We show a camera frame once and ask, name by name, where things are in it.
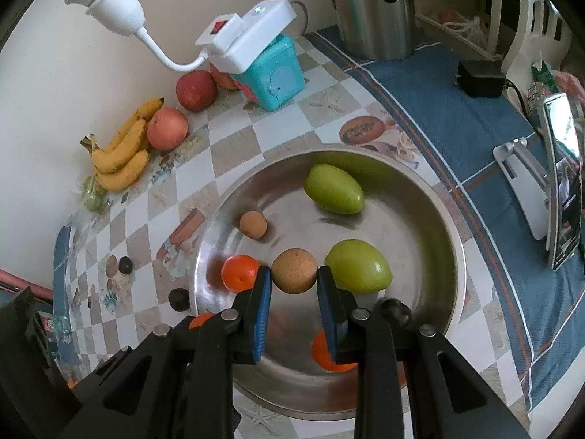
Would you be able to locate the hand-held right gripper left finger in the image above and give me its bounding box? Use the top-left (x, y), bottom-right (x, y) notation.
top-left (59, 265), bottom-right (273, 439)

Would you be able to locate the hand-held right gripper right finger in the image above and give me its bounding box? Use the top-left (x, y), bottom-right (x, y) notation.
top-left (317, 265), bottom-right (531, 439)

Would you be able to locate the brown longan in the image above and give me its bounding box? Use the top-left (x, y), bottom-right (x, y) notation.
top-left (272, 248), bottom-right (318, 294)
top-left (239, 211), bottom-right (268, 239)

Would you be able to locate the plump green fruit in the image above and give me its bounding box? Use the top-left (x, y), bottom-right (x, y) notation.
top-left (324, 239), bottom-right (394, 294)

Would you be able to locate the steel bowl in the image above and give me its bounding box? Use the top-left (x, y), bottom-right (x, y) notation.
top-left (188, 149), bottom-right (467, 421)

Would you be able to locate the elongated green fruit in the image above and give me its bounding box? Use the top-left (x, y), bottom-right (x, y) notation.
top-left (304, 164), bottom-right (365, 215)

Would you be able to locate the bag of green fruits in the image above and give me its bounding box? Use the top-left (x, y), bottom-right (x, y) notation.
top-left (81, 176), bottom-right (108, 213)

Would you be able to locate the clear plastic bottle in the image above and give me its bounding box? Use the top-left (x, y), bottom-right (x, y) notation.
top-left (39, 311), bottom-right (69, 344)

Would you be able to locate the red furniture edge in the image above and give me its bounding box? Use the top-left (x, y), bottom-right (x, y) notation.
top-left (0, 269), bottom-right (53, 303)

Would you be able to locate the pink apple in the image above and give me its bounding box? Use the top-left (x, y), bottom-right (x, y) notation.
top-left (146, 106), bottom-right (189, 151)

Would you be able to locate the yellow banana bunch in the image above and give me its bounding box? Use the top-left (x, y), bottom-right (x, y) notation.
top-left (80, 97), bottom-right (165, 192)

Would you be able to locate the red apple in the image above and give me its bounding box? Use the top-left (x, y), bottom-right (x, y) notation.
top-left (176, 70), bottom-right (219, 112)
top-left (209, 61), bottom-right (241, 91)

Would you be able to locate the teal box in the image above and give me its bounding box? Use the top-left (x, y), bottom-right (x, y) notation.
top-left (231, 35), bottom-right (306, 112)

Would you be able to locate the smartphone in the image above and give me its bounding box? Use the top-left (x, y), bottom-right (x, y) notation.
top-left (543, 93), bottom-right (585, 271)

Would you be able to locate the black power adapter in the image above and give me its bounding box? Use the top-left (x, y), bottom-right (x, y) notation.
top-left (457, 60), bottom-right (506, 99)

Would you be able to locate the steel kettle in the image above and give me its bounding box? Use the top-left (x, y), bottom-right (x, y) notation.
top-left (322, 0), bottom-right (416, 60)

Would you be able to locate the green white packet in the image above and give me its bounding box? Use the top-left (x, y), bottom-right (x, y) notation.
top-left (528, 52), bottom-right (567, 115)

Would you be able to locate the white plastic bag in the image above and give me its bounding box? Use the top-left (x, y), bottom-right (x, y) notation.
top-left (423, 9), bottom-right (492, 51)

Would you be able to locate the white plastic chair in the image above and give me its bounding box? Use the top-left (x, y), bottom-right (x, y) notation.
top-left (475, 0), bottom-right (579, 83)

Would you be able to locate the black adapter cable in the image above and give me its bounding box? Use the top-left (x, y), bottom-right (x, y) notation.
top-left (502, 78), bottom-right (533, 115)

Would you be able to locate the grey power strip cable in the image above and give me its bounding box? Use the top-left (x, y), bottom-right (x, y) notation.
top-left (291, 0), bottom-right (310, 37)

